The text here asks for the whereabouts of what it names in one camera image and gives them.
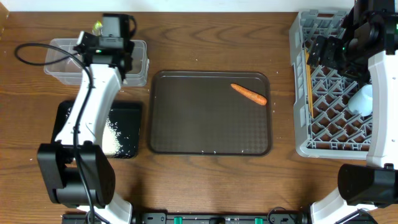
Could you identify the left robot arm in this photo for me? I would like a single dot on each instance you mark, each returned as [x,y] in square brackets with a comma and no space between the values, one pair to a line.
[74,168]

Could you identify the black plastic tray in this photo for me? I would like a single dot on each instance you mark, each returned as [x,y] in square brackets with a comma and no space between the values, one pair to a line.
[127,124]

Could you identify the wooden chopstick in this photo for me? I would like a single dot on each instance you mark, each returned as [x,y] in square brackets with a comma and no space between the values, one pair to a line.
[310,93]
[308,87]

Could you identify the foil wrapper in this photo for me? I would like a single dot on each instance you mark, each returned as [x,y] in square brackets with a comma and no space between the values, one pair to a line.
[97,28]

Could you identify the light blue cup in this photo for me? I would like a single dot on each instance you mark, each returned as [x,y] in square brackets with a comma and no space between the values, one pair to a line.
[362,101]

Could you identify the dark brown serving tray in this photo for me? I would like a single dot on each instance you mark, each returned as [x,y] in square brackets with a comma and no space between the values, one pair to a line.
[199,113]

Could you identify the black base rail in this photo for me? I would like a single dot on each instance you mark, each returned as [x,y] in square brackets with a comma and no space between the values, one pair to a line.
[275,217]

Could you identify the orange carrot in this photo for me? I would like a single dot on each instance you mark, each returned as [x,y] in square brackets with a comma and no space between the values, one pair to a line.
[255,97]

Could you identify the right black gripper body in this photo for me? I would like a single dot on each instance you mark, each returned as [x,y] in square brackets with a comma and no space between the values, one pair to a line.
[351,63]

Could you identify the grey dishwasher rack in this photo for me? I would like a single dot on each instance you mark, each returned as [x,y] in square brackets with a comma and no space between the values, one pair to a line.
[324,127]

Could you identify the clear plastic bin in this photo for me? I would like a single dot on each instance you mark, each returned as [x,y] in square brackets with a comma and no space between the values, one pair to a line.
[69,73]

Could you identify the white rice pile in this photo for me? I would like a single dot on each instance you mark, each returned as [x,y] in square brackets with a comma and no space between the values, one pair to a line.
[112,140]

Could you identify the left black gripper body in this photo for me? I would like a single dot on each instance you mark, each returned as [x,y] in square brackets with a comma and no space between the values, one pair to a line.
[130,50]

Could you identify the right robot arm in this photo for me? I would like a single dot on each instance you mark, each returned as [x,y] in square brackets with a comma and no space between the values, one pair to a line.
[364,188]

